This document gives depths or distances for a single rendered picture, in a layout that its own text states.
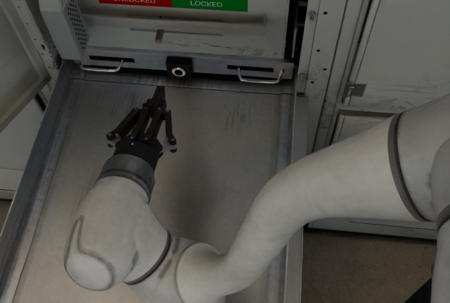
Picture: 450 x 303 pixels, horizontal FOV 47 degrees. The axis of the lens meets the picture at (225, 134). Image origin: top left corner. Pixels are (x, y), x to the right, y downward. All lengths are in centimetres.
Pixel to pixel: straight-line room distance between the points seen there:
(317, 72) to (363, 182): 73
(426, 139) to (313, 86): 80
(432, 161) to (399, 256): 161
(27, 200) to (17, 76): 31
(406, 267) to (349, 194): 156
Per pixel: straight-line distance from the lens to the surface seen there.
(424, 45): 110
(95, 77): 133
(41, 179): 120
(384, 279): 199
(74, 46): 112
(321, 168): 49
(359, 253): 200
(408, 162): 44
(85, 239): 72
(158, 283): 79
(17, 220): 115
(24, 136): 164
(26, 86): 136
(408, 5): 102
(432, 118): 44
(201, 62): 123
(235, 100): 123
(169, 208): 110
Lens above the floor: 185
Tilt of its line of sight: 58 degrees down
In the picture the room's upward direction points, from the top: 3 degrees counter-clockwise
